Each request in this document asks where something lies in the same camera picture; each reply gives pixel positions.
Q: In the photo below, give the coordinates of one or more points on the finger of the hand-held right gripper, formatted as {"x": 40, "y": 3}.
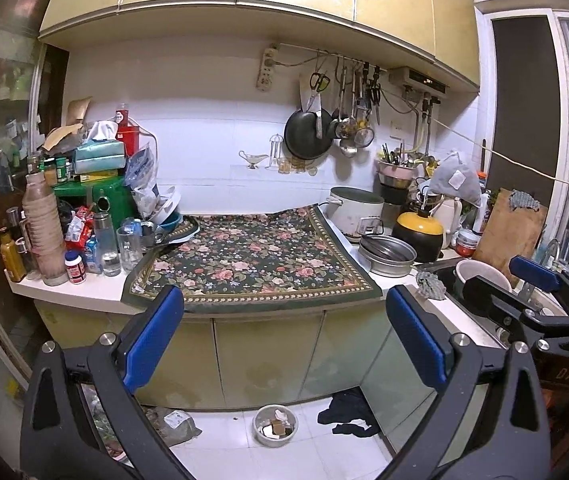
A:
{"x": 534, "y": 271}
{"x": 494, "y": 300}

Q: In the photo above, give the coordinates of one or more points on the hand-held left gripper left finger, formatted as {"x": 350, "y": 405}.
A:
{"x": 154, "y": 340}

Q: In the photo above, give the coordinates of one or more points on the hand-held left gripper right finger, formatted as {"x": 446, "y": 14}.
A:
{"x": 417, "y": 340}

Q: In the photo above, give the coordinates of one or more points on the white bowl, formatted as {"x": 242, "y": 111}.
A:
{"x": 262, "y": 439}

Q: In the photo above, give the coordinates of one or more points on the amber plastic cup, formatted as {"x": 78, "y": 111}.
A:
{"x": 278, "y": 428}

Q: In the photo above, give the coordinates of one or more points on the wooden cutting board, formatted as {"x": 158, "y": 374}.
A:
{"x": 509, "y": 245}

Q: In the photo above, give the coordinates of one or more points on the white plastic basin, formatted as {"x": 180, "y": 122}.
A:
{"x": 469, "y": 272}

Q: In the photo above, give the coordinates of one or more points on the steel sink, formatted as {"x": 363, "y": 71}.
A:
{"x": 456, "y": 305}

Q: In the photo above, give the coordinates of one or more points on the grey dish rag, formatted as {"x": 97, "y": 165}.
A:
{"x": 430, "y": 285}

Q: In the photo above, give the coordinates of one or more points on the red lidded jar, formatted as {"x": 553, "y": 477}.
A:
{"x": 466, "y": 245}

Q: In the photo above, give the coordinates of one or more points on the knitted dishcloth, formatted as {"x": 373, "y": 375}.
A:
{"x": 523, "y": 201}

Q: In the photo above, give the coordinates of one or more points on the white bottle orange cap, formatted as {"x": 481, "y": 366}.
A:
{"x": 482, "y": 205}

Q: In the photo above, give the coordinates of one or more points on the metal steamer pot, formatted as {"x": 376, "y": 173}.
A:
{"x": 389, "y": 260}

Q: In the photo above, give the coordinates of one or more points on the grey bag white label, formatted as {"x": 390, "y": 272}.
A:
{"x": 177, "y": 425}

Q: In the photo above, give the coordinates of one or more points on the glass tumbler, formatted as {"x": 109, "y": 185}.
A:
{"x": 128, "y": 252}

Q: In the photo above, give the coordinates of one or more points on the white thermos jug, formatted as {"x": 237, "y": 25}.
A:
{"x": 448, "y": 220}

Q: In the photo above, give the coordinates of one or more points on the black and yellow pot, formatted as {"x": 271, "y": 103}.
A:
{"x": 419, "y": 240}

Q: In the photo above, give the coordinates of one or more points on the dark cloth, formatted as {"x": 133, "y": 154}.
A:
{"x": 347, "y": 410}

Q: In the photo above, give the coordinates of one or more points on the clear water bottle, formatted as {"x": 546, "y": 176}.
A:
{"x": 107, "y": 250}

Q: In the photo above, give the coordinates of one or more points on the white pill bottle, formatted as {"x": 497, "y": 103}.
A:
{"x": 75, "y": 270}

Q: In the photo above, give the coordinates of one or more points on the grey cloth bag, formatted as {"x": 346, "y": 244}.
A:
{"x": 456, "y": 182}

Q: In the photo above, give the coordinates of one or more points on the blue bowl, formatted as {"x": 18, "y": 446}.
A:
{"x": 169, "y": 222}

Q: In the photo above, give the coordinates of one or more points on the floral tablecloth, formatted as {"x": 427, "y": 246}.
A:
{"x": 254, "y": 265}

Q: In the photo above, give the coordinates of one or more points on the red snack packet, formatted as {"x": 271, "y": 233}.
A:
{"x": 79, "y": 227}

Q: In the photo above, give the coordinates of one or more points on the white rice cooker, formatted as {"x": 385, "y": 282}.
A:
{"x": 357, "y": 212}

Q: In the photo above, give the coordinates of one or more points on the green plastic stool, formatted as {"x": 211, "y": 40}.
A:
{"x": 114, "y": 200}

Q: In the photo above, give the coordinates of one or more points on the clear plastic bag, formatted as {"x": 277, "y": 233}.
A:
{"x": 144, "y": 180}

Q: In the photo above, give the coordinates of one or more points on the yellow oil bottle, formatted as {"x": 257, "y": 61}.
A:
{"x": 12, "y": 260}

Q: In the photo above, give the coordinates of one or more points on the pink utensil holder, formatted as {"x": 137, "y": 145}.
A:
{"x": 394, "y": 170}

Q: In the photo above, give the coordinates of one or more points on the yellow flat box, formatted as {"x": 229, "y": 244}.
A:
{"x": 94, "y": 176}

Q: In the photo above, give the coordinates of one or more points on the water pipes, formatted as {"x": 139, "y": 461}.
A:
{"x": 425, "y": 125}

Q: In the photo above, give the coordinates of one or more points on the teal tissue pack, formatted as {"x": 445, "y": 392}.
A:
{"x": 99, "y": 155}

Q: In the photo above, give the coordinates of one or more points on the row of spice jars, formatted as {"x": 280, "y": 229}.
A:
{"x": 52, "y": 170}

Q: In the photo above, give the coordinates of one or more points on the metal ladle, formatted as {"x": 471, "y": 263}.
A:
{"x": 348, "y": 147}

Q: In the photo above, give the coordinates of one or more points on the red bottle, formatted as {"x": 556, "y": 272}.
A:
{"x": 127, "y": 135}

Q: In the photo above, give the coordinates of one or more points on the mesh strainer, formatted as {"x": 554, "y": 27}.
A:
{"x": 364, "y": 136}

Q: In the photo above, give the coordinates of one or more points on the grey water heater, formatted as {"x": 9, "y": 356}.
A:
{"x": 417, "y": 79}

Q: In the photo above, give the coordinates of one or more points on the brown paper bag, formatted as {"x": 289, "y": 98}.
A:
{"x": 64, "y": 130}

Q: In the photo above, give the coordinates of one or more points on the black wok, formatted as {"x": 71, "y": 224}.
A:
{"x": 307, "y": 135}

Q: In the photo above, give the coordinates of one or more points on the white power strip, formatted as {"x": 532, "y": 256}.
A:
{"x": 267, "y": 69}

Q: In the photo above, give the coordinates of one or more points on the metal hanging rail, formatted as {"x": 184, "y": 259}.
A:
{"x": 334, "y": 54}

